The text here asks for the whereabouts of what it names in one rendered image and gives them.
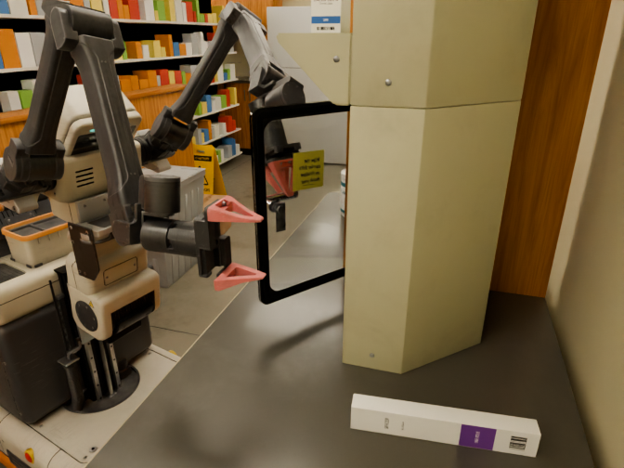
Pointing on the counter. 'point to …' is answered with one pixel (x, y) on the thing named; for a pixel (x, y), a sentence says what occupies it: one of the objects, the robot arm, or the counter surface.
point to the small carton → (331, 16)
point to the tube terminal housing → (428, 172)
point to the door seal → (265, 196)
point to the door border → (258, 185)
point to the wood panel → (546, 140)
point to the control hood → (323, 61)
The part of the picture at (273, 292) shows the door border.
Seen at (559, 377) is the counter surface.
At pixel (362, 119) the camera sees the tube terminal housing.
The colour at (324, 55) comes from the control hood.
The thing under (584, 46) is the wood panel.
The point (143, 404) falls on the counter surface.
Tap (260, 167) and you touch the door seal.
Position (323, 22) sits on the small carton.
